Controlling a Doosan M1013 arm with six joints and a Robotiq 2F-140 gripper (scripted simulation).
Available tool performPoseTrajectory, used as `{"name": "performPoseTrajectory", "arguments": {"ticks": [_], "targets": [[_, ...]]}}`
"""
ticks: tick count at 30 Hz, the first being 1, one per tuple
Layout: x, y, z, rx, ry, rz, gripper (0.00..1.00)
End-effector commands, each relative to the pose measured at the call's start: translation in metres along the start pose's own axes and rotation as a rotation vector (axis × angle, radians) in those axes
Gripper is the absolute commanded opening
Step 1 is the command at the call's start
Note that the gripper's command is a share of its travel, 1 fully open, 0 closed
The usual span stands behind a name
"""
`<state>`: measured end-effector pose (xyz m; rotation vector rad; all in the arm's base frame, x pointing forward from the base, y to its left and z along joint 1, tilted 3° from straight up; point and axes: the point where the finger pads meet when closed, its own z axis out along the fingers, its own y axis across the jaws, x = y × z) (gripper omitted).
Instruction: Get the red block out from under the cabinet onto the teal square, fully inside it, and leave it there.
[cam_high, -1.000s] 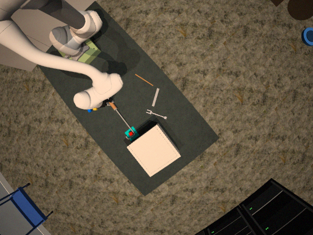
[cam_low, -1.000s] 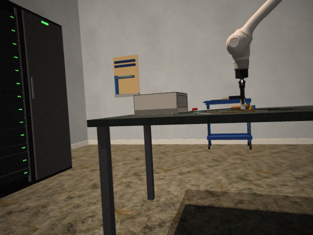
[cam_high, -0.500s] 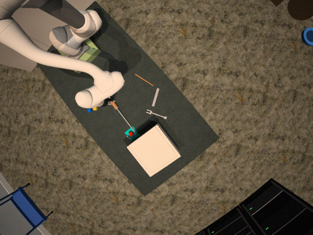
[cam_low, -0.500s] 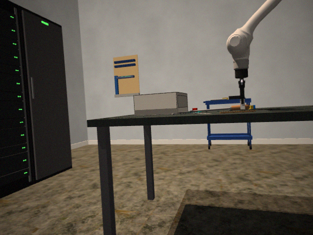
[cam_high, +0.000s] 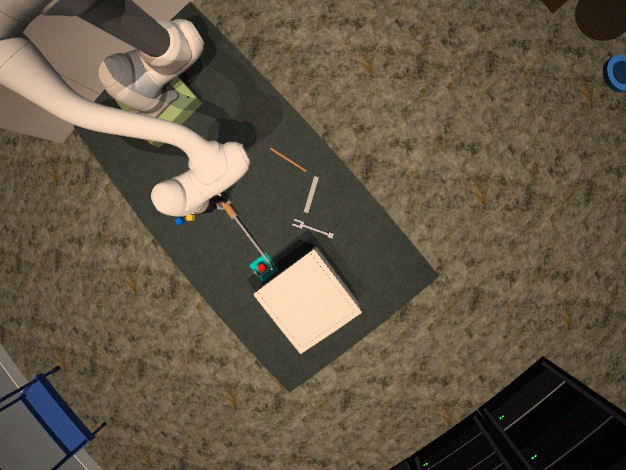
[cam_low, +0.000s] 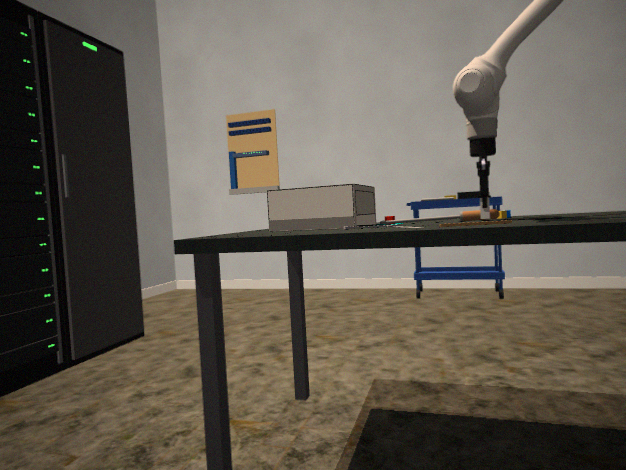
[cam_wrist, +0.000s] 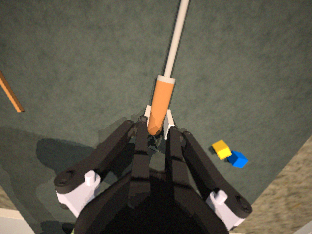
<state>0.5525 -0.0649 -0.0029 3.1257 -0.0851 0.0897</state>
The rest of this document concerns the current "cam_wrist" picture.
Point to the small blue cube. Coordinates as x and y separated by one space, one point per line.
237 159

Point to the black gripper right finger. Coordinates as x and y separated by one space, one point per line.
224 200

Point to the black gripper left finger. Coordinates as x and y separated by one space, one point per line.
80 183

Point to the yellow block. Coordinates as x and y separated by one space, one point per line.
222 149

